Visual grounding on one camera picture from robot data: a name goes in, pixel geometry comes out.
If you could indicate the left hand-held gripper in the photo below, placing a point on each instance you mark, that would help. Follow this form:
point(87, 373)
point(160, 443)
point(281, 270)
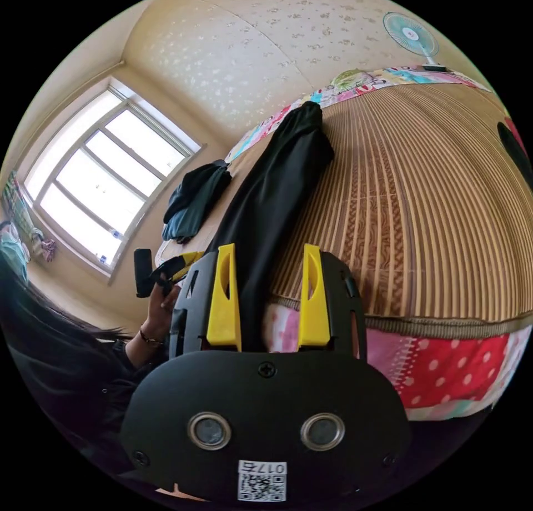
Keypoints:
point(163, 274)

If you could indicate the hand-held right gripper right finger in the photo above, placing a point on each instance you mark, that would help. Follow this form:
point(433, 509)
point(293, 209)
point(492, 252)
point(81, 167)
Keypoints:
point(313, 311)

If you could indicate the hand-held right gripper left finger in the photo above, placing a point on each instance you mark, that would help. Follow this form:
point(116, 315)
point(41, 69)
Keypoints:
point(225, 307)

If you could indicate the black long pants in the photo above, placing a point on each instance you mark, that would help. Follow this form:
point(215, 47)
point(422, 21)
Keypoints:
point(266, 202)

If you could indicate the person's left forearm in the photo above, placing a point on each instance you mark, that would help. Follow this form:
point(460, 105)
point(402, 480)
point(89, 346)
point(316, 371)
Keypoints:
point(141, 348)

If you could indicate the person's left hand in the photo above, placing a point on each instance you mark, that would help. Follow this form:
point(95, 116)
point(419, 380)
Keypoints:
point(160, 311)

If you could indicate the person's right hand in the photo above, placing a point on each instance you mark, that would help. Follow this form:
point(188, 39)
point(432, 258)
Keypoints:
point(179, 493)

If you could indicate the pile of clothes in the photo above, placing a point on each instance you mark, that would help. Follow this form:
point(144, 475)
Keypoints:
point(195, 202)

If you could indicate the bed with woven mat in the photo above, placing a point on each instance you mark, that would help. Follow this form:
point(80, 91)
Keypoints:
point(416, 207)

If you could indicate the person's body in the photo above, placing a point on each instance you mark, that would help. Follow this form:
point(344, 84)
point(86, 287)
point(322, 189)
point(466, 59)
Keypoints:
point(54, 352)

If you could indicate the black and red garment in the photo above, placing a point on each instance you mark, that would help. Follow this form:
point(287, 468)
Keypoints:
point(514, 144)

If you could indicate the light blue standing fan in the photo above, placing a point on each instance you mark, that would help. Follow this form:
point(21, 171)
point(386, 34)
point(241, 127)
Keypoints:
point(410, 34)

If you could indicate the window with white frame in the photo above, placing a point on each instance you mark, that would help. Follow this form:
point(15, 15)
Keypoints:
point(104, 177)

